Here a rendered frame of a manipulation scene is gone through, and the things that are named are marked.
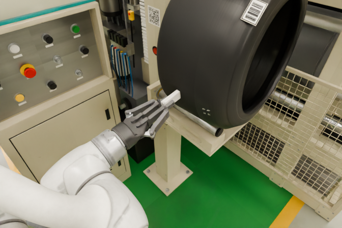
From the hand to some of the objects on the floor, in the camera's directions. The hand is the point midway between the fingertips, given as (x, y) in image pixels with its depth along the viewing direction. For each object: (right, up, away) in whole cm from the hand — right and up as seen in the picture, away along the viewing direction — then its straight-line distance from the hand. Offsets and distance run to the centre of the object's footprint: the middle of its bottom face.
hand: (171, 100), depth 75 cm
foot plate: (-2, -55, +107) cm, 120 cm away
